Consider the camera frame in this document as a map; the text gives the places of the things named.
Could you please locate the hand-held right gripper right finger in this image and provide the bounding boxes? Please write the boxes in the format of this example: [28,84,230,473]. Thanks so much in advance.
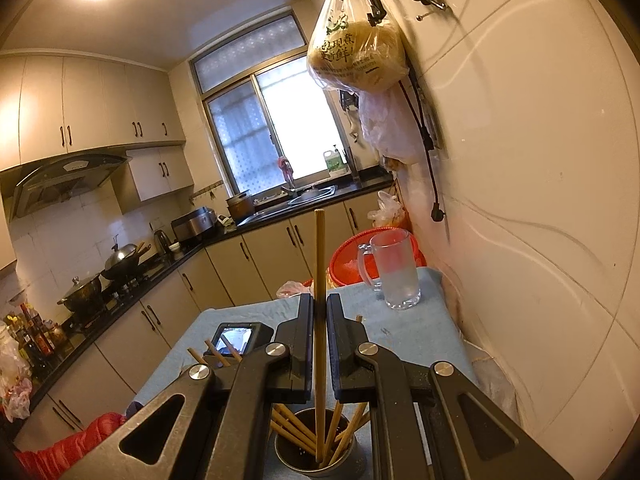
[326,292,576,480]

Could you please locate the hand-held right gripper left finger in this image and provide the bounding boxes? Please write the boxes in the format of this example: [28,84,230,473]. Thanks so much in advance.
[60,292,316,480]

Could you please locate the bunch of wooden chopsticks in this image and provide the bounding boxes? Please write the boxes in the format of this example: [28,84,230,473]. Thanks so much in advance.
[187,315,372,467]

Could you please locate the long wooden chopstick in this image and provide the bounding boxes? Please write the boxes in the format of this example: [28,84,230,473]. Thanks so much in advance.
[314,209,327,465]

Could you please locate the dark grey chopstick holder cup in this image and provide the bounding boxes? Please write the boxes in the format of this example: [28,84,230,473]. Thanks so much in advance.
[272,406,372,480]

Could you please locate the pink plastic bag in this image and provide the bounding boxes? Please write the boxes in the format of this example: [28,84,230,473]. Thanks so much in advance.
[276,280,313,301]

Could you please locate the blue terry tablecloth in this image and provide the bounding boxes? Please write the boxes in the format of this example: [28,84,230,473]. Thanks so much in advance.
[132,266,481,480]

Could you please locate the red plastic basket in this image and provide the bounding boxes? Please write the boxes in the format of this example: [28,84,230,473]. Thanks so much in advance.
[327,227,427,288]

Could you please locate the clear glass pitcher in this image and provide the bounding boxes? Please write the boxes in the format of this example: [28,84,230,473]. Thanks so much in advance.
[356,228,422,311]

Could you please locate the silver black rice cooker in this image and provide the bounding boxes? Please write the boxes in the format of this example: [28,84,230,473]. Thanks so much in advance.
[171,206,218,248]

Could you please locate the brown clay pot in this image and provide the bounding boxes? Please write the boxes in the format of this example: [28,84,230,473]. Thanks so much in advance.
[225,190,256,221]

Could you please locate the cream lower kitchen cabinets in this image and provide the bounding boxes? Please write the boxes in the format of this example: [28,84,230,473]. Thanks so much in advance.
[12,187,401,453]

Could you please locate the white orange plastic bag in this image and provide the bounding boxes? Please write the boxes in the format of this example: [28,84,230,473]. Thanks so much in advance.
[367,191,411,231]

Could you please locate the black gas stove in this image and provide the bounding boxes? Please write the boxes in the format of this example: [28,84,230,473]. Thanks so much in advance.
[62,259,168,328]

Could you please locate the steel kitchen sink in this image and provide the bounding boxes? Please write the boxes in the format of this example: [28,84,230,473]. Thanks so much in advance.
[287,185,337,207]

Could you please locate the wok with metal lid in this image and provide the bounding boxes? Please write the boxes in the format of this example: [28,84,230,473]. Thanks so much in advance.
[100,241,151,281]

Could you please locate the black kitchen countertop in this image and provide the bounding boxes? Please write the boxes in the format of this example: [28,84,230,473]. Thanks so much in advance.
[0,172,396,441]

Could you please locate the green detergent bottle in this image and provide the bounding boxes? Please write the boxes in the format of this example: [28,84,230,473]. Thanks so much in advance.
[322,144,348,177]

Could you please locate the metal cooking pot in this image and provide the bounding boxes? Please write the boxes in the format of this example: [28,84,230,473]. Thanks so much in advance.
[56,274,103,313]

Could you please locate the kitchen window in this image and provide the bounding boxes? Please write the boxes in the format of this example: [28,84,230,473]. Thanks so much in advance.
[189,7,353,196]

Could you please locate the hanging white plastic bag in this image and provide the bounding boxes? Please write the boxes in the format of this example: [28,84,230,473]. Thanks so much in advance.
[357,87,431,166]

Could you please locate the cluster of condiment bottles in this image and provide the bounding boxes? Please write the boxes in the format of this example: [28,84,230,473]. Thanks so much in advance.
[2,302,68,376]

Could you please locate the black range hood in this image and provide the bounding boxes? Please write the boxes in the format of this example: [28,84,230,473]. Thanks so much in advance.
[9,152,132,221]

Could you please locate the crumpled plastic bag pile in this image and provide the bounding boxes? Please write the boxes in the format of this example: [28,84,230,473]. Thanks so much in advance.
[0,325,33,423]

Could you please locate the hanging bag of bread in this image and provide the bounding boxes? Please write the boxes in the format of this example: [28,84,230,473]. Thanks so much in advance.
[306,0,411,95]

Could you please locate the black power cable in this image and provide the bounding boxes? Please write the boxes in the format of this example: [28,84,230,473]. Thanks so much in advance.
[397,80,447,223]

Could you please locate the cream upper wall cabinets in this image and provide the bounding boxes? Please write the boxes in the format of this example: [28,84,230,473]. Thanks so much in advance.
[0,55,195,203]

